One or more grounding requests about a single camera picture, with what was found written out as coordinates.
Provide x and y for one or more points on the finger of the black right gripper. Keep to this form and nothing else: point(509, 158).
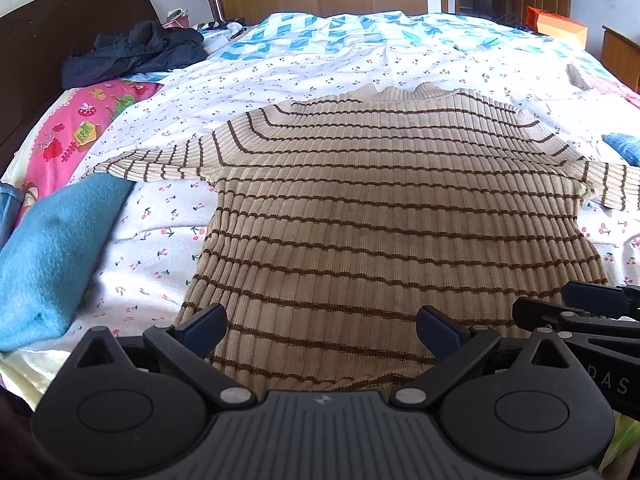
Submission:
point(612, 302)
point(530, 314)

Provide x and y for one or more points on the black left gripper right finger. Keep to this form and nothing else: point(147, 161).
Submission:
point(459, 352)

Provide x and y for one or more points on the small white sock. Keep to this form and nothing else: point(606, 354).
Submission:
point(576, 78)

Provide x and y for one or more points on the blue garment at right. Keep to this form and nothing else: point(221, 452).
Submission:
point(628, 147)

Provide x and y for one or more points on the orange cardboard box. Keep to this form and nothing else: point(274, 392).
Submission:
point(556, 26)

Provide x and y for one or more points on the pink bucket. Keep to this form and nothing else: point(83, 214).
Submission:
point(177, 18)

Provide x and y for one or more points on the dark navy jacket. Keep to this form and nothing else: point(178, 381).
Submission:
point(147, 48)

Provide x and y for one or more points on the blue white checkered quilt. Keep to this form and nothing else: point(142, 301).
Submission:
point(281, 33)

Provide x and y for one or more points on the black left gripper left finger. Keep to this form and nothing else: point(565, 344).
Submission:
point(182, 350)

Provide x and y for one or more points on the pink cartoon print pillow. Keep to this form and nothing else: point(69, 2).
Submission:
point(62, 137)

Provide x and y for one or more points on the wooden side cabinet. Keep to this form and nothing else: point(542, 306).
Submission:
point(621, 57)

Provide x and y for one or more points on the teal blue folded towel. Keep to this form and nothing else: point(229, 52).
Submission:
point(47, 262)

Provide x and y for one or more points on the dark wooden headboard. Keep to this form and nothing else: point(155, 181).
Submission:
point(35, 41)

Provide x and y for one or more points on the beige brown striped knit sweater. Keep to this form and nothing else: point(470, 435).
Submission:
point(339, 217)

